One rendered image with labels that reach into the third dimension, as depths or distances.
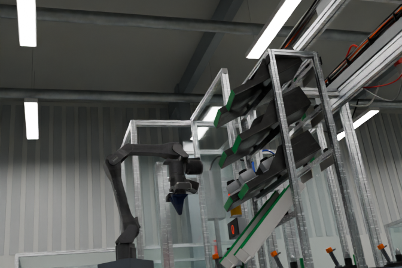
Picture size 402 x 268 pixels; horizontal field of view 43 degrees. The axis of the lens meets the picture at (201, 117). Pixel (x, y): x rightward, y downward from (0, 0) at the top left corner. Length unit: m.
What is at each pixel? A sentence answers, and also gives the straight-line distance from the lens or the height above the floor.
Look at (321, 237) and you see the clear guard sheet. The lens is 3.43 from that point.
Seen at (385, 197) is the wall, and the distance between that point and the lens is 12.78.
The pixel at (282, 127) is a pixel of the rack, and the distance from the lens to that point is 1.62.
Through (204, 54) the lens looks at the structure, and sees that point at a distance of 8.82.
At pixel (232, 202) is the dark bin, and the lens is 1.70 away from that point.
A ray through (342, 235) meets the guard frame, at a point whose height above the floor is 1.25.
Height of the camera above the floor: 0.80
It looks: 23 degrees up
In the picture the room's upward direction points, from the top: 7 degrees counter-clockwise
